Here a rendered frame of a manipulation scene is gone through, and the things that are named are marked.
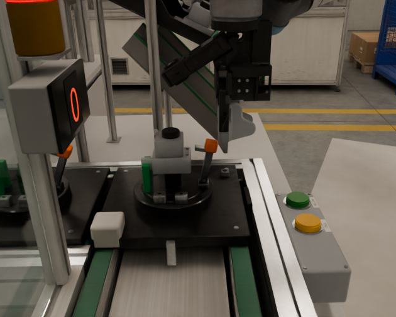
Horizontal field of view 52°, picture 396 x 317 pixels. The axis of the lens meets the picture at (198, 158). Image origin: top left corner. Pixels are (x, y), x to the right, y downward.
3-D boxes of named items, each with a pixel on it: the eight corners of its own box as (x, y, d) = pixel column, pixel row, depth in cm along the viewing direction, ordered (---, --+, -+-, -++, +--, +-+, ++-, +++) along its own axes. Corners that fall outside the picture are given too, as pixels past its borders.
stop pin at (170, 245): (176, 260, 63) (175, 239, 61) (176, 265, 62) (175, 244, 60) (167, 260, 63) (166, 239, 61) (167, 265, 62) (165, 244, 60)
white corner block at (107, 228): (126, 231, 66) (124, 210, 64) (122, 249, 62) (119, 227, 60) (97, 232, 66) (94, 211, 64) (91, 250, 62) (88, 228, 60)
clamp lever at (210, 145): (209, 178, 72) (217, 139, 69) (209, 183, 70) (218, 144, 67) (188, 175, 71) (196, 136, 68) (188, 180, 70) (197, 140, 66)
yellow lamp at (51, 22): (71, 46, 45) (64, -2, 43) (57, 55, 40) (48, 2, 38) (25, 47, 45) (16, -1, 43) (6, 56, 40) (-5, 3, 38)
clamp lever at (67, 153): (63, 182, 72) (73, 145, 69) (60, 188, 70) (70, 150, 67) (43, 176, 71) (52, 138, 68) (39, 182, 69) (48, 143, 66)
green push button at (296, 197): (305, 200, 73) (306, 190, 73) (311, 212, 70) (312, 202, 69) (283, 200, 73) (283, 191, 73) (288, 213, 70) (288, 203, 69)
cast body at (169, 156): (191, 162, 72) (190, 124, 69) (191, 173, 68) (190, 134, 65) (143, 163, 72) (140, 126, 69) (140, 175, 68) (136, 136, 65)
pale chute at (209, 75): (219, 102, 115) (231, 91, 113) (214, 117, 103) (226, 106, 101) (146, 28, 109) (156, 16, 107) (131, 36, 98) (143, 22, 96)
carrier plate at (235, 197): (235, 173, 84) (235, 163, 83) (250, 246, 62) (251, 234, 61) (118, 175, 84) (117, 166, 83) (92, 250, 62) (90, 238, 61)
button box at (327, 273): (308, 219, 77) (312, 191, 74) (346, 303, 58) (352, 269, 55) (271, 220, 77) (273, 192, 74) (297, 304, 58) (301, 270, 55)
